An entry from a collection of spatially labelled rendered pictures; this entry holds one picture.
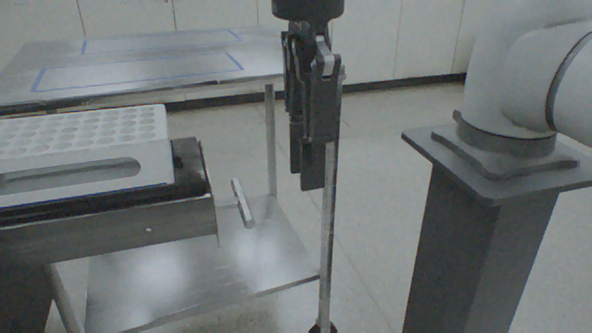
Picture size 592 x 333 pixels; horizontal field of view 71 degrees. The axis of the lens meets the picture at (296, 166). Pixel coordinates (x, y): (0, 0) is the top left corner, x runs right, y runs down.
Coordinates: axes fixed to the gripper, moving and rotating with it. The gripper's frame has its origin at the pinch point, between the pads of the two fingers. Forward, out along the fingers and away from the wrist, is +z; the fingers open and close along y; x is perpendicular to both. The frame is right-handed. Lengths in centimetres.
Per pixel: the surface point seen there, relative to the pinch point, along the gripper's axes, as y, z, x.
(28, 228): 6.8, -0.8, -28.9
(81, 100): -25.5, -1.6, -28.4
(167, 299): -34, 52, -23
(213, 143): -174, 80, 2
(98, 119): -2.4, -6.9, -22.5
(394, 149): -137, 81, 97
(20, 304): -44, 53, -58
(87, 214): 6.5, -1.0, -23.9
